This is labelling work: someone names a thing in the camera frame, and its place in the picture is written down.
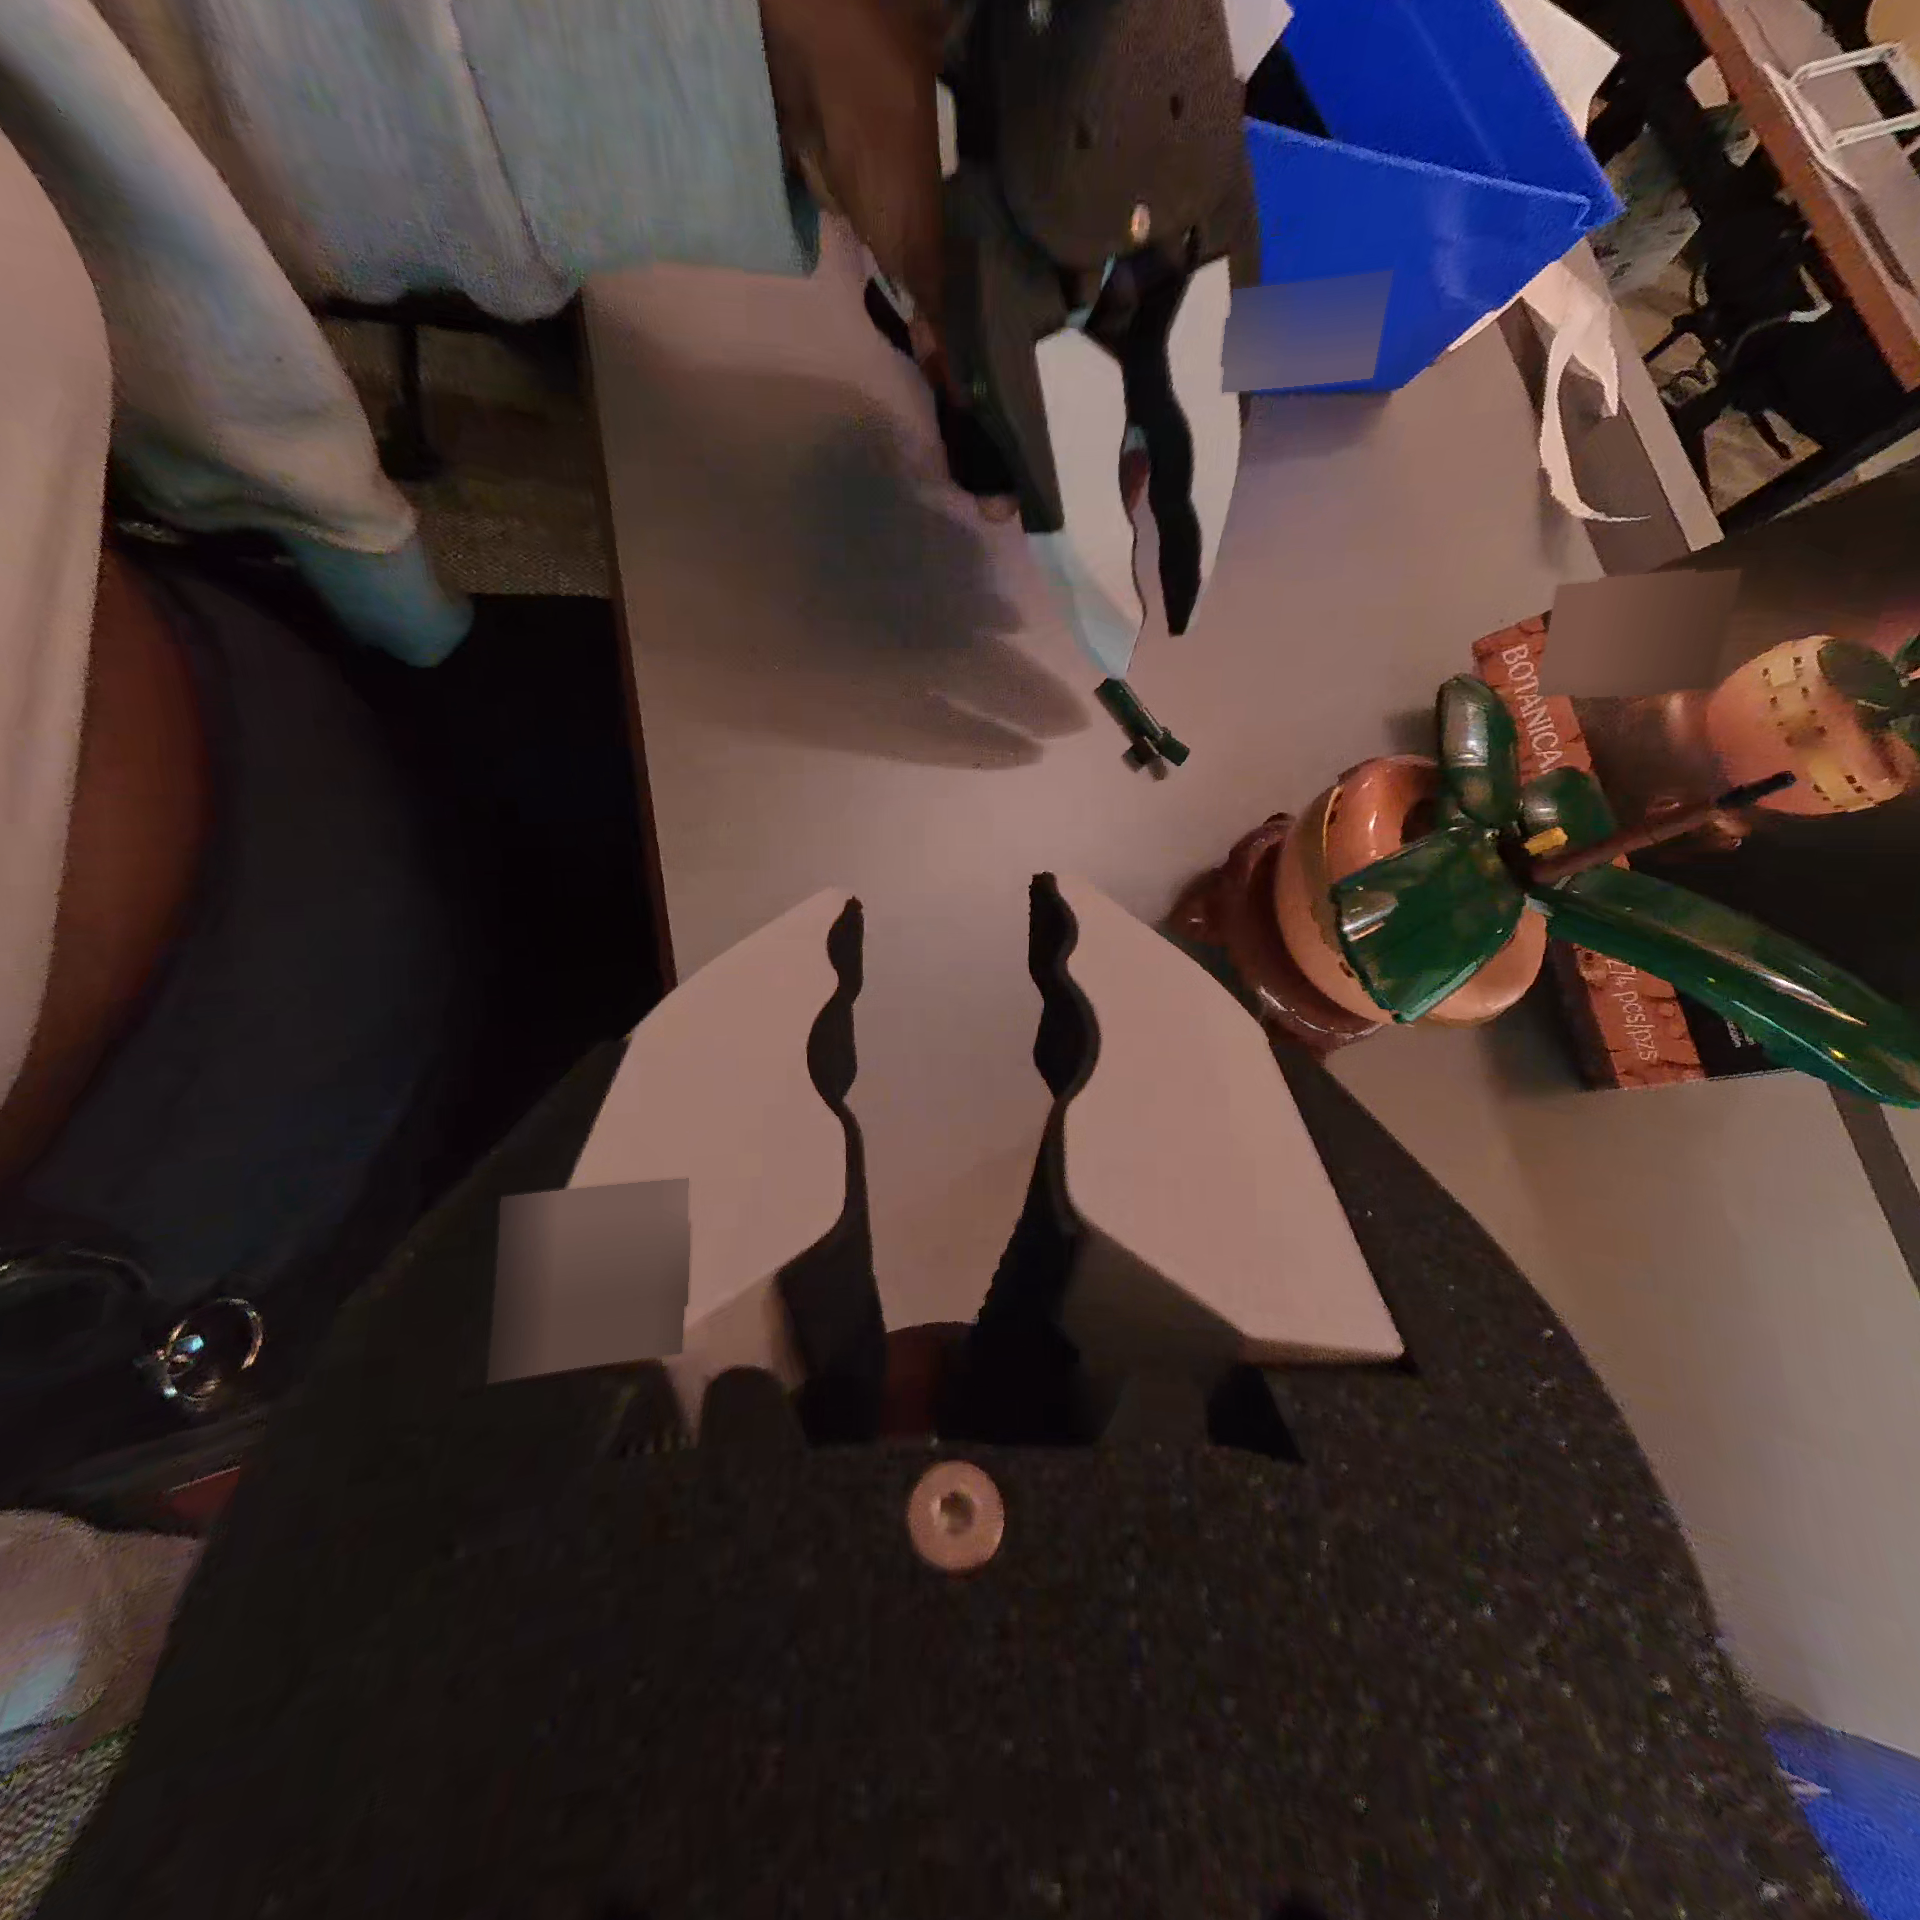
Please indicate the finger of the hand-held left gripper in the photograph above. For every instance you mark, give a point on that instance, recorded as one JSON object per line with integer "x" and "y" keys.
{"x": 1209, "y": 391}
{"x": 1083, "y": 481}

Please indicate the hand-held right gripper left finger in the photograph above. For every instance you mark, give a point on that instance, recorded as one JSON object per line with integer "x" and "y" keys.
{"x": 720, "y": 1080}

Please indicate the white paper sheet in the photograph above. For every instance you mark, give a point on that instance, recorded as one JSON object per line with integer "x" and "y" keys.
{"x": 1575, "y": 374}

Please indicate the wooden office table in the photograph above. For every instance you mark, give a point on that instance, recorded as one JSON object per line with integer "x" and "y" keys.
{"x": 1844, "y": 224}

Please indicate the person's left hand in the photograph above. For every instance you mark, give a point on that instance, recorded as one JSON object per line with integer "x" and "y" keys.
{"x": 870, "y": 120}

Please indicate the person's light sweatshirt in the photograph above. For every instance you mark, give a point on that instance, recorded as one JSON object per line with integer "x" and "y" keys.
{"x": 631, "y": 135}

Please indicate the blue plastic bin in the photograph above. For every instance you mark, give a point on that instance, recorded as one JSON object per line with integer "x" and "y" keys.
{"x": 1424, "y": 194}

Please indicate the blue plastic object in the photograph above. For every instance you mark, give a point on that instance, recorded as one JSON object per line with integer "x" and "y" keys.
{"x": 1861, "y": 1844}

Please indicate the person's dark pants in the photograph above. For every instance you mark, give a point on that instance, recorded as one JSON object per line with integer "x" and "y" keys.
{"x": 374, "y": 975}

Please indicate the grey desk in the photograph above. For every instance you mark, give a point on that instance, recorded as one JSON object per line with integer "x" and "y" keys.
{"x": 1575, "y": 1275}

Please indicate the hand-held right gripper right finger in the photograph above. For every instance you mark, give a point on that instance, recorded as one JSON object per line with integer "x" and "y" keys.
{"x": 1201, "y": 1170}

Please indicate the toy brick potted plant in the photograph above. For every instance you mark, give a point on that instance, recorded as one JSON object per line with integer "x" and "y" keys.
{"x": 1350, "y": 818}

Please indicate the black orchid picture box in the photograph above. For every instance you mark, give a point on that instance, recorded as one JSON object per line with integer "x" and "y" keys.
{"x": 1651, "y": 751}

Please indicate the small green brick piece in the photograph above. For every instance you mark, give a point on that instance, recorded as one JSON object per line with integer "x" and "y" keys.
{"x": 1140, "y": 729}

